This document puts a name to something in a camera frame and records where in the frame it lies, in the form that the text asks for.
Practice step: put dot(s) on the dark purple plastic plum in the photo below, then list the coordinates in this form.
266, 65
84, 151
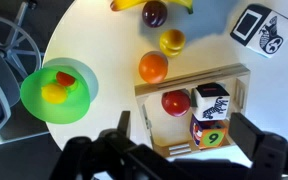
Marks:
154, 14

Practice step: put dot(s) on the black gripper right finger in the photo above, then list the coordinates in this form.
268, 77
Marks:
245, 131

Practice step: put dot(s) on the small red plastic tomato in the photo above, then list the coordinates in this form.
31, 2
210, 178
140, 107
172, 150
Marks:
65, 79

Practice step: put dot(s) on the light wooden crate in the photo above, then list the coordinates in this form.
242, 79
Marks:
157, 133

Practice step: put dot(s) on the colourful number nine cube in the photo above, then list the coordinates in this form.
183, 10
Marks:
209, 135

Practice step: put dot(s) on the yellow plastic banana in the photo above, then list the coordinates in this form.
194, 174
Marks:
124, 4

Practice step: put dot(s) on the yellow plastic peach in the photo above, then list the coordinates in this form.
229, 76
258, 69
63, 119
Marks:
172, 42

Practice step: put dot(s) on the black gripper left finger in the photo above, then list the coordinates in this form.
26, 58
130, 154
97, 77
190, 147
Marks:
124, 121

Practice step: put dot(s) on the black white animal cube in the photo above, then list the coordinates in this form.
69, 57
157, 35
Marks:
262, 30

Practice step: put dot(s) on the red plastic apple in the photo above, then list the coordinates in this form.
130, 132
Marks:
175, 103

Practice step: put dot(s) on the yellow plastic lemon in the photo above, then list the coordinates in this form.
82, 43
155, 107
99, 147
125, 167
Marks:
54, 93

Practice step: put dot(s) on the white zebra print cube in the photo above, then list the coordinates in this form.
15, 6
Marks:
212, 101

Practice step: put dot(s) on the orange plastic orange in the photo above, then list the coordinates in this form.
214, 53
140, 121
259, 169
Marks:
153, 68

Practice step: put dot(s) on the green translucent bowl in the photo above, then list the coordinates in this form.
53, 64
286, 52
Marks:
64, 106

